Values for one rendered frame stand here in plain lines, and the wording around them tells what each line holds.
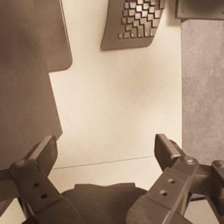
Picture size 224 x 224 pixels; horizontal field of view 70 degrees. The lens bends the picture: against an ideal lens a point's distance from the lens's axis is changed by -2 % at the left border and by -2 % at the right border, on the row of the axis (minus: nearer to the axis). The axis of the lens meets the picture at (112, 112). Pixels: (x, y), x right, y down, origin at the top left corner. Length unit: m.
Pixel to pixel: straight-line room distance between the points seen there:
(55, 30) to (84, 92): 0.20
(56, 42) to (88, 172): 0.47
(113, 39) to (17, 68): 0.31
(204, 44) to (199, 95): 0.39
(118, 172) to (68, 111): 0.30
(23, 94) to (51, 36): 0.30
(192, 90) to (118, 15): 1.07
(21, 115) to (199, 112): 1.43
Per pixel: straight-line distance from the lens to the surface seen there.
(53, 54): 0.55
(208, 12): 0.57
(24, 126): 0.27
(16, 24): 0.31
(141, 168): 0.68
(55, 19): 0.55
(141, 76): 0.55
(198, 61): 1.46
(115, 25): 0.52
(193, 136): 1.62
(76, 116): 0.57
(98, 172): 0.68
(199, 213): 1.83
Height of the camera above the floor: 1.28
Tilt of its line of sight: 72 degrees down
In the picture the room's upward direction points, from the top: 175 degrees clockwise
